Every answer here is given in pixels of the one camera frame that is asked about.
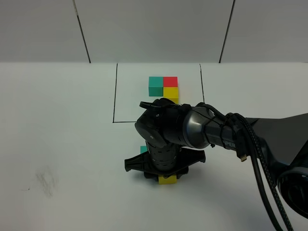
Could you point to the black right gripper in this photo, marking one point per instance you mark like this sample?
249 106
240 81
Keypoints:
172 159

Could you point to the green template cube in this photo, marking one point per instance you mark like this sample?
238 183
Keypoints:
155 86

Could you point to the yellow template cube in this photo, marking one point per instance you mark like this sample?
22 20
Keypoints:
171 93

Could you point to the white template sheet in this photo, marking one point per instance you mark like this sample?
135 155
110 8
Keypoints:
132 86

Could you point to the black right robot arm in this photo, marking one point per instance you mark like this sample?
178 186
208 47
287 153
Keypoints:
176 136

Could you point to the red template cube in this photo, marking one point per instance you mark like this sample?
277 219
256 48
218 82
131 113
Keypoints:
170 82

